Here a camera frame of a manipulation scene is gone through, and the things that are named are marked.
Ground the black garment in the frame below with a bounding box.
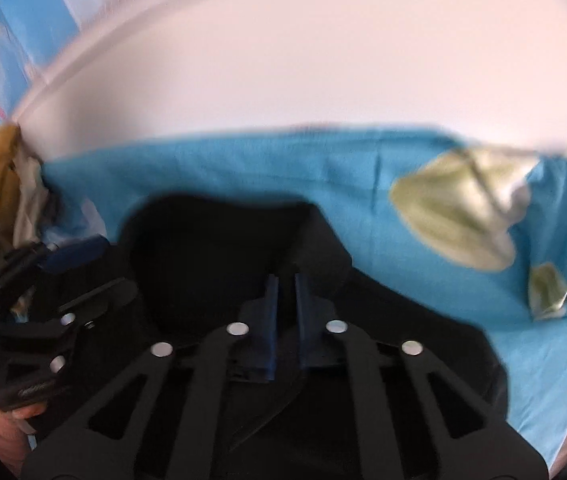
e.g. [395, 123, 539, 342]
[38, 195, 509, 480]

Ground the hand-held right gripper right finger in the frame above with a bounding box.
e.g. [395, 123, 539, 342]
[295, 272, 550, 480]

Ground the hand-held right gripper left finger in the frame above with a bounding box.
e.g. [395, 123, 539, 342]
[21, 274, 280, 480]

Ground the wall map poster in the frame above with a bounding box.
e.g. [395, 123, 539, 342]
[0, 0, 92, 158]

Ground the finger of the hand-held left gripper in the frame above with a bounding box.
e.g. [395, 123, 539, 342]
[0, 235, 112, 311]
[0, 277, 139, 348]

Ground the cream white garment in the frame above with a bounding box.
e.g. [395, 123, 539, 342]
[12, 152, 52, 243]

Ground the blue printed bed sheet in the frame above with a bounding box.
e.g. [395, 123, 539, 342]
[38, 127, 567, 476]

